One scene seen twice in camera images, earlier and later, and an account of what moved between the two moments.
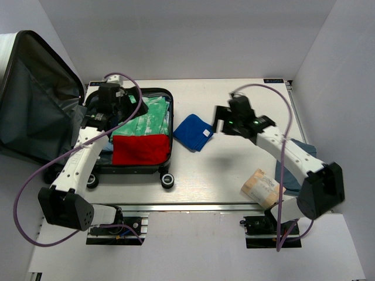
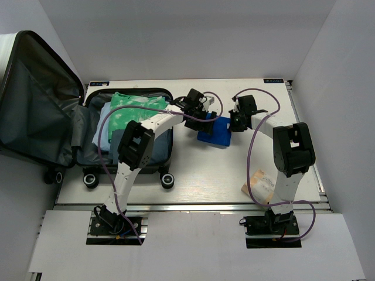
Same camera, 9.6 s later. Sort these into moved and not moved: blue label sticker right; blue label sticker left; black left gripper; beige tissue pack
Moved: black left gripper
Not moved: blue label sticker left; beige tissue pack; blue label sticker right
